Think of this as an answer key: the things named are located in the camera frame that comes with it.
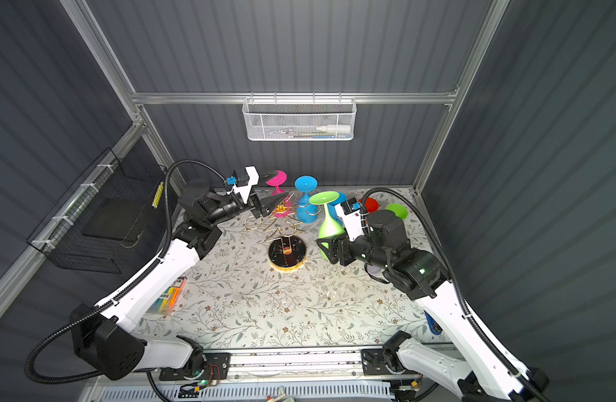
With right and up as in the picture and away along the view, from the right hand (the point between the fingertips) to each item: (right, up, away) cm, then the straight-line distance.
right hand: (331, 239), depth 64 cm
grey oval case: (+18, -14, +28) cm, 36 cm away
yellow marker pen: (-57, +13, +19) cm, 61 cm away
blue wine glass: (-7, +7, +21) cm, 23 cm away
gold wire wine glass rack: (-15, -9, +33) cm, 37 cm away
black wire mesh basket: (-66, +5, +12) cm, 67 cm away
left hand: (-13, +15, -1) cm, 20 cm away
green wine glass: (+29, +8, +33) cm, 45 cm away
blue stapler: (+34, -30, +15) cm, 48 cm away
